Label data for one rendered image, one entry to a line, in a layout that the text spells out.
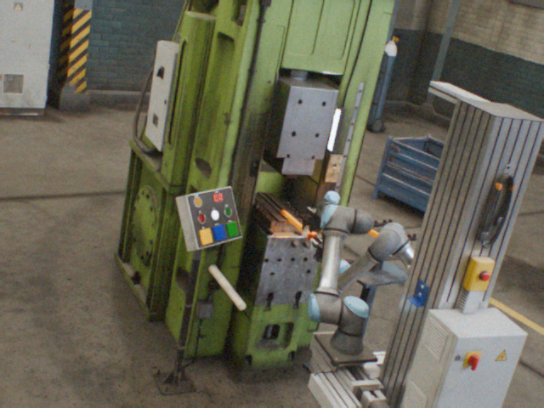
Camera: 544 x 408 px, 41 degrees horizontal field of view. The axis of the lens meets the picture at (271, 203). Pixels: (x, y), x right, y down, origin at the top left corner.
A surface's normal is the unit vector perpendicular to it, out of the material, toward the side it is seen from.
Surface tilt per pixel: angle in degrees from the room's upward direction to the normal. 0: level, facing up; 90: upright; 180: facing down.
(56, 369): 0
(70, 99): 90
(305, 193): 90
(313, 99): 90
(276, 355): 90
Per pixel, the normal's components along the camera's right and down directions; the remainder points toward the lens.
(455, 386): 0.36, 0.39
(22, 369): 0.18, -0.92
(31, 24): 0.59, 0.39
